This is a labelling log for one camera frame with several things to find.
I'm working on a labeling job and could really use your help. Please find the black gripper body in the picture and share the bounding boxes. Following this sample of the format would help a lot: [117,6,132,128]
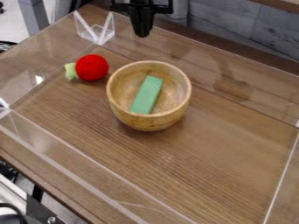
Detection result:
[109,0,173,14]

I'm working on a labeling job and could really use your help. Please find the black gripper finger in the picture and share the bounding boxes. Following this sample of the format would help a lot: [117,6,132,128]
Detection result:
[128,0,155,38]

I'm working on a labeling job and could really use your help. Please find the red plush strawberry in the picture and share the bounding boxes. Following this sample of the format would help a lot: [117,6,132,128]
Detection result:
[64,54,109,81]

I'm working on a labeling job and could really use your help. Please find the wooden bowl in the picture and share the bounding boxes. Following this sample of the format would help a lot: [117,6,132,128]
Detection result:
[107,60,192,131]

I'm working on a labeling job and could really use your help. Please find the green rectangular block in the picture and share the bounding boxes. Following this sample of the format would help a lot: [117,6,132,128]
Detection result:
[129,75,164,114]

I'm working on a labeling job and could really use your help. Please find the clear acrylic tray walls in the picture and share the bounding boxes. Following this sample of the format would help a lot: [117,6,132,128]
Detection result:
[0,6,299,224]

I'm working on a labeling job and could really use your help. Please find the grey post upper left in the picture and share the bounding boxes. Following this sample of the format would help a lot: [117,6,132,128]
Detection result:
[17,0,49,36]

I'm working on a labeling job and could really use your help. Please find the black metal bracket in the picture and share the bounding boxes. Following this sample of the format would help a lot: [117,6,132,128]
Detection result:
[24,196,66,224]

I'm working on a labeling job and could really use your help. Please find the black cable lower left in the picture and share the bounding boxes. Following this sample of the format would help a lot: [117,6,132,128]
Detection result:
[0,202,28,224]

